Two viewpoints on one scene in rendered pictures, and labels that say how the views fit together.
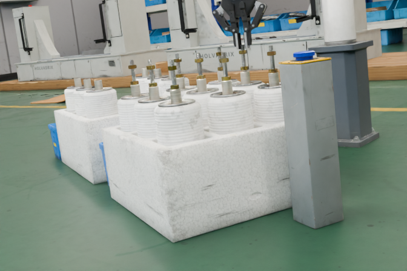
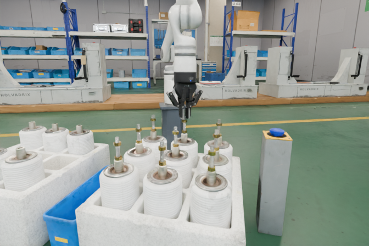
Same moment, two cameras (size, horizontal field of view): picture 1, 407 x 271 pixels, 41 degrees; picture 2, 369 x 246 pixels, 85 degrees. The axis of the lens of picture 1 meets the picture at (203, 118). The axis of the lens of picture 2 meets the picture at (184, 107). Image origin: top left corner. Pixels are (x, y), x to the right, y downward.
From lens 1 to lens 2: 0.98 m
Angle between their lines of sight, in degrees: 50
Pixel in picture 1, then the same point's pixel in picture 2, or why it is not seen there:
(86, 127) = (23, 203)
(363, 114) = not seen: hidden behind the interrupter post
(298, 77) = (287, 148)
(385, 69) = (125, 105)
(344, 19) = not seen: hidden behind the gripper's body
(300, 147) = (278, 190)
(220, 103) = (225, 170)
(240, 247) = not seen: outside the picture
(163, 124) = (219, 207)
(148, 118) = (172, 197)
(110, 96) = (40, 162)
